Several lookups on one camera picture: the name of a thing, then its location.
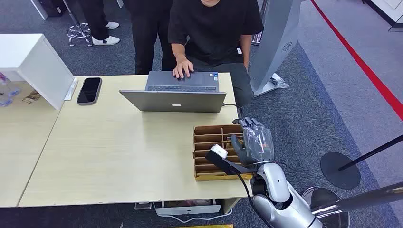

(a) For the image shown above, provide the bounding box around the person's right hand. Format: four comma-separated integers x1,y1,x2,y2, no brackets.
172,58,194,80

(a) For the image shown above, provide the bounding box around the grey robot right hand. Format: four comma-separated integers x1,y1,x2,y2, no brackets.
230,117,275,167

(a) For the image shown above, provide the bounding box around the thin clear card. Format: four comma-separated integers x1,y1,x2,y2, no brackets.
225,136,245,149

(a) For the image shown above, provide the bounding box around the standing person in black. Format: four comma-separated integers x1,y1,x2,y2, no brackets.
122,0,178,76

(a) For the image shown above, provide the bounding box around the seated person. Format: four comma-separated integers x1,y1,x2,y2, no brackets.
167,0,264,108

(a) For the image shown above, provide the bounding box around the person with white shoes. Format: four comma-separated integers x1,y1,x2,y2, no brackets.
76,0,121,47

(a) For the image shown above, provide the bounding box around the grey laptop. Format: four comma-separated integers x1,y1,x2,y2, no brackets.
119,70,227,114

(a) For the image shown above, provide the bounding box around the cardboard divider box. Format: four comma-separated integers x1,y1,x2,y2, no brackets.
192,124,253,182

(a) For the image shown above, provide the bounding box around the crumpled clear plastic bag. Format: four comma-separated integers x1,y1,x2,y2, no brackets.
269,72,290,90

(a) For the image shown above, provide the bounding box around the black stanchion with round base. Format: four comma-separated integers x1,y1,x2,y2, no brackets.
319,134,403,190

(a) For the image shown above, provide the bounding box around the grey standing kiosk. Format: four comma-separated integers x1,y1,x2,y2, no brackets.
248,0,304,98

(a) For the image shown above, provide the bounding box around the white box under desk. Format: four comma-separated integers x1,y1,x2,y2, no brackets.
155,199,221,217

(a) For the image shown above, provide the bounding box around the black smartphone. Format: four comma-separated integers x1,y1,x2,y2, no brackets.
76,77,103,106

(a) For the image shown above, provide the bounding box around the chrome stool base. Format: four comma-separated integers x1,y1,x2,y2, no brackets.
61,0,93,48

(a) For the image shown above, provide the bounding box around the white flat strip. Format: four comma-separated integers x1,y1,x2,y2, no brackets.
64,78,79,102

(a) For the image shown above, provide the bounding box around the chrome stanchion with round base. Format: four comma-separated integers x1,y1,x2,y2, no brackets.
301,181,403,228

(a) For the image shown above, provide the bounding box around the white desk shelf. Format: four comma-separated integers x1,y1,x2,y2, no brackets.
0,33,75,111

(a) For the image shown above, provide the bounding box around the small printed sticker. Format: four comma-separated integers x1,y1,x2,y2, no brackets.
21,90,42,105

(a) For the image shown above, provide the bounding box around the clear water bottle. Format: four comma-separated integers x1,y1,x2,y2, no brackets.
0,72,21,108

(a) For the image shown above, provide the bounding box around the white cabinet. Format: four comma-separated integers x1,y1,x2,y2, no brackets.
361,0,403,33

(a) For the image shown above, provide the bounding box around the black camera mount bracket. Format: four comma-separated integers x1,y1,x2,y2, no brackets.
205,150,258,176

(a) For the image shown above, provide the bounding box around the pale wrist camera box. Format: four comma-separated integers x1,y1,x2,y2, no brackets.
210,144,228,159

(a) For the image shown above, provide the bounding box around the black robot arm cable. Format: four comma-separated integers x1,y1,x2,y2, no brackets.
235,172,268,228

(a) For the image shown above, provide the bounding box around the white cable under desk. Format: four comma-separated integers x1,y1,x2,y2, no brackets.
151,203,234,224

